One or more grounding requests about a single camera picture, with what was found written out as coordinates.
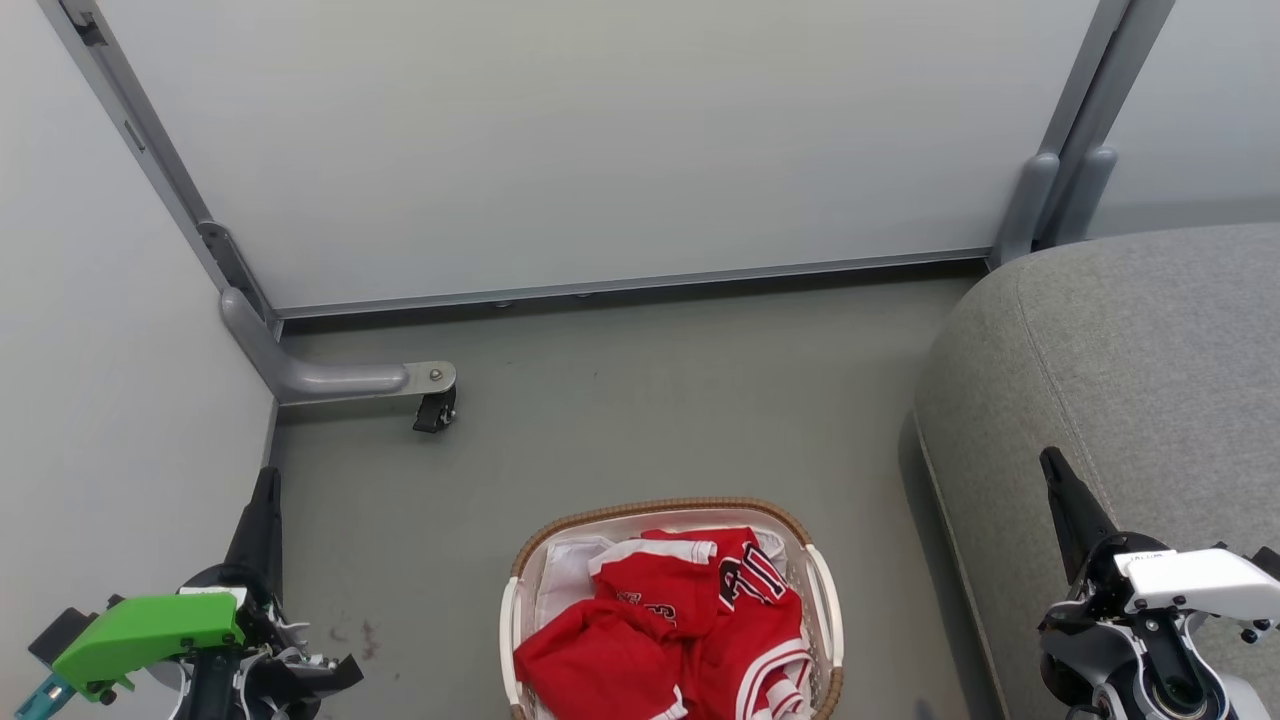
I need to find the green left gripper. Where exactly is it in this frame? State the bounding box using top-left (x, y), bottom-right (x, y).
top-left (52, 467), bottom-right (363, 720)

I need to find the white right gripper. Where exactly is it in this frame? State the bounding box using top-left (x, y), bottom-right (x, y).
top-left (1040, 446), bottom-right (1280, 626)

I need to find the red basketball jersey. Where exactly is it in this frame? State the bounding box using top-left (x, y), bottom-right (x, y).
top-left (513, 527), bottom-right (813, 720)

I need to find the grey fabric sofa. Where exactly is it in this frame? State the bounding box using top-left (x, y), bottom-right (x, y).
top-left (912, 222), bottom-right (1280, 720)

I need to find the grey metal partition foot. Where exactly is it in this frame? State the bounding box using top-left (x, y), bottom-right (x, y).
top-left (220, 288), bottom-right (458, 406)

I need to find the black caster wheel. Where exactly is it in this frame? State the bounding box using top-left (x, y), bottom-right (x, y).
top-left (413, 385), bottom-right (458, 434)

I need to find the white basket with brown rim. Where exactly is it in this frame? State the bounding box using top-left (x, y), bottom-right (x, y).
top-left (498, 497), bottom-right (846, 720)

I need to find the teal plug black cable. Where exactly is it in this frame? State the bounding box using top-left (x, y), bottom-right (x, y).
top-left (15, 672), bottom-right (76, 720)

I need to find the grey partition foot bracket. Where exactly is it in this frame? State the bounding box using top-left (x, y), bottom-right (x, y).
top-left (1052, 147), bottom-right (1118, 246)
top-left (992, 152), bottom-right (1059, 267)

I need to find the white partition panel metal frame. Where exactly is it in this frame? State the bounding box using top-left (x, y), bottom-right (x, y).
top-left (38, 0), bottom-right (1136, 321)

